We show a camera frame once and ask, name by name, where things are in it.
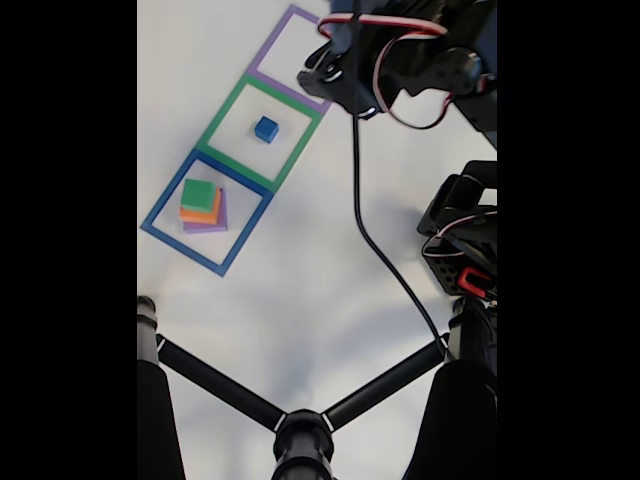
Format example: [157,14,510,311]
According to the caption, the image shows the thick black camera cable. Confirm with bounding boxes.
[352,0,449,356]

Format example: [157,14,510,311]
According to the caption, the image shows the green cube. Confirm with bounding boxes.
[179,178,217,213]

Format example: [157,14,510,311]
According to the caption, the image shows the blue square frame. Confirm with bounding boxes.
[139,148,275,278]

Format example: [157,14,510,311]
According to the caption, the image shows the black tripod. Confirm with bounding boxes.
[137,294,498,480]

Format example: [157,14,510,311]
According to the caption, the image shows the small blue cube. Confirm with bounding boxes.
[253,115,280,145]

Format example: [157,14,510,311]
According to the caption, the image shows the purple square frame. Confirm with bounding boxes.
[247,3,334,115]

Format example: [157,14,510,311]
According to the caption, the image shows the circuit board camera, blue mount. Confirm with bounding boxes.
[327,0,361,56]

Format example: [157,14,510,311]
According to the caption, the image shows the orange square block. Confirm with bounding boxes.
[178,187,223,225]

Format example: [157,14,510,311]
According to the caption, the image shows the purple square block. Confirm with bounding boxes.
[182,188,230,235]

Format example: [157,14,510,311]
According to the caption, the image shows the red clamp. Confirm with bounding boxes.
[457,267,494,296]

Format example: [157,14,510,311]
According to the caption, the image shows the red white gripper servo cable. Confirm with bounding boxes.
[317,13,496,131]

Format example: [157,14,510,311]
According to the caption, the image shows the red white base servo cable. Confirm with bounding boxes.
[421,209,498,259]

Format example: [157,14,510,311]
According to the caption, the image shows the green square frame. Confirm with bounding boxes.
[194,74,324,194]

